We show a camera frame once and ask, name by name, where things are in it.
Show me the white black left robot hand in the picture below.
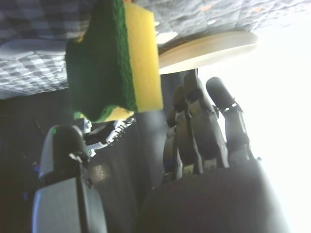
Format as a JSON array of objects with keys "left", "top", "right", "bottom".
[{"left": 33, "top": 69, "right": 292, "bottom": 233}]

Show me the green and yellow sponge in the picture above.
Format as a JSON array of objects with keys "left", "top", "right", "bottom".
[{"left": 65, "top": 0, "right": 164, "bottom": 123}]

